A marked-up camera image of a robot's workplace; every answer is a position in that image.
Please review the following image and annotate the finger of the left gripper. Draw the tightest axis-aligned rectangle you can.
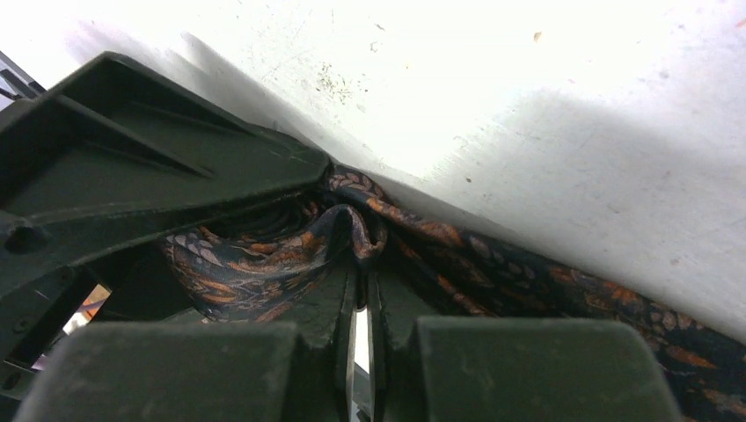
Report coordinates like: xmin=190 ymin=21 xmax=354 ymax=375
xmin=1 ymin=244 xmax=204 ymax=408
xmin=1 ymin=52 xmax=330 ymax=295

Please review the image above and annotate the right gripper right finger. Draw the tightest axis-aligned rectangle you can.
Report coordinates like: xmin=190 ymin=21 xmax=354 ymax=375
xmin=368 ymin=271 xmax=682 ymax=421

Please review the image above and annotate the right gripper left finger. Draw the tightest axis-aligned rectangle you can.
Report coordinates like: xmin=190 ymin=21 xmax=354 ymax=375
xmin=15 ymin=262 xmax=357 ymax=421

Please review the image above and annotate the dark orange paisley tie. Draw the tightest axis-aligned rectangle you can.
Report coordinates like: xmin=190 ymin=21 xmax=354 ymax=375
xmin=159 ymin=165 xmax=745 ymax=421

